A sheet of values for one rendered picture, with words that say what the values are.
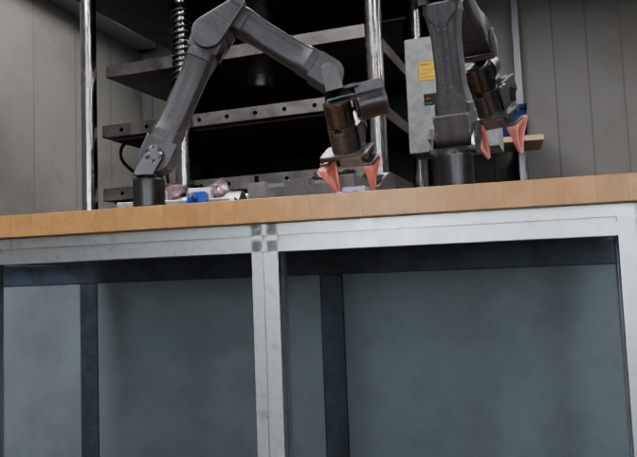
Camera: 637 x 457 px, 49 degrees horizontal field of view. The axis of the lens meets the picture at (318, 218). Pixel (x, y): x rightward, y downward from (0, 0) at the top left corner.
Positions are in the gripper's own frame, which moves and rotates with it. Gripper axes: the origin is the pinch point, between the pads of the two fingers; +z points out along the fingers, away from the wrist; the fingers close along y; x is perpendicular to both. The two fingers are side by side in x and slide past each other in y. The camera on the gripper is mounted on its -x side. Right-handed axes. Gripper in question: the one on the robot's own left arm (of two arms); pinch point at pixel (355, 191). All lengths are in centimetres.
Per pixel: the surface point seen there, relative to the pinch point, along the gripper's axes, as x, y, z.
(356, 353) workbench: 14.1, 2.4, 31.4
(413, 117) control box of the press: -97, 9, 15
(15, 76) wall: -175, 240, -13
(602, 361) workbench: 14, -46, 33
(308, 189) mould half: -4.9, 12.6, 0.6
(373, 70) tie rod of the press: -93, 18, -4
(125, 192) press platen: -80, 121, 25
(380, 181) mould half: -28.5, 3.2, 9.7
